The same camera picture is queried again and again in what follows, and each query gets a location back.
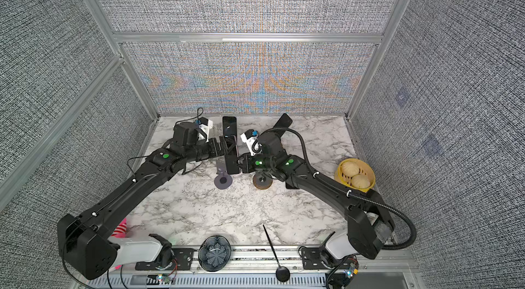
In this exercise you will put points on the green-lit circuit board, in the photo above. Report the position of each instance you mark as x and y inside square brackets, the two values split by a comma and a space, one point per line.
[164, 279]
[350, 273]

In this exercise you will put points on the wood-base grey stand, centre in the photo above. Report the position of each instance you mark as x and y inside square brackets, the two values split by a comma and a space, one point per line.
[262, 180]

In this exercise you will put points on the pink striped plush toy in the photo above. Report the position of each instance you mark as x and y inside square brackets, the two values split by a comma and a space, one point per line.
[121, 229]

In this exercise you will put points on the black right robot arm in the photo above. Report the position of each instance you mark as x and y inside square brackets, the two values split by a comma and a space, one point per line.
[369, 219]

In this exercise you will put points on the green-lit circuit board, right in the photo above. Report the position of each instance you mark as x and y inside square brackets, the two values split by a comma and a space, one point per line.
[350, 273]

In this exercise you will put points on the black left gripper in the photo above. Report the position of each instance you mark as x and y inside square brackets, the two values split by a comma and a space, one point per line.
[216, 148]

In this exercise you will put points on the aluminium front rail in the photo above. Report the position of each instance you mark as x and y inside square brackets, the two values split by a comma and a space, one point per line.
[254, 266]

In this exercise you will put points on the purple round-base phone stand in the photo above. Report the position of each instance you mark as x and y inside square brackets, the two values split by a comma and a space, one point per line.
[223, 180]

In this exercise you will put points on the bamboo steamer basket with buns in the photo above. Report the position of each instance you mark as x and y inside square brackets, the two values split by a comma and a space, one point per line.
[356, 174]

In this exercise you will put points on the left wrist camera, white mount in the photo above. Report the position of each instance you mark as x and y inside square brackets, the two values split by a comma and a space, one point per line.
[204, 126]

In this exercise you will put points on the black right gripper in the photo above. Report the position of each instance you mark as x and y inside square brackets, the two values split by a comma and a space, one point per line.
[247, 166]

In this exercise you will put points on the teal-edged phone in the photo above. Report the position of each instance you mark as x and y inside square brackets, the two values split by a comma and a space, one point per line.
[229, 124]

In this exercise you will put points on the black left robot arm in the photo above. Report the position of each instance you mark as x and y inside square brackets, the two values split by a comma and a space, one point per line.
[84, 241]

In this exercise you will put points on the black long-handled spoon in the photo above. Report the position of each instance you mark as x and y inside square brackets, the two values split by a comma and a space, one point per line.
[283, 275]

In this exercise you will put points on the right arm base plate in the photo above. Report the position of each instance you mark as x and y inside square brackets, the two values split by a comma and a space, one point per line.
[311, 258]

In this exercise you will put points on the wrist camera, white mount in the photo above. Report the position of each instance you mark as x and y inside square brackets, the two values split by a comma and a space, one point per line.
[204, 126]
[250, 138]

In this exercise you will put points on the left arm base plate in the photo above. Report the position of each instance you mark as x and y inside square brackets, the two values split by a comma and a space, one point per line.
[182, 259]

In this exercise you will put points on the right wrist camera, white mount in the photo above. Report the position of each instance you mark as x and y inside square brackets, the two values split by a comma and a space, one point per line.
[250, 138]

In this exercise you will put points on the purple-edged phone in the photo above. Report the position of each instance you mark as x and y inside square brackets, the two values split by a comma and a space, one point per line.
[231, 155]

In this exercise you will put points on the green-lit circuit board, left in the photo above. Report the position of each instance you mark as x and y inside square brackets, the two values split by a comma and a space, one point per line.
[164, 279]

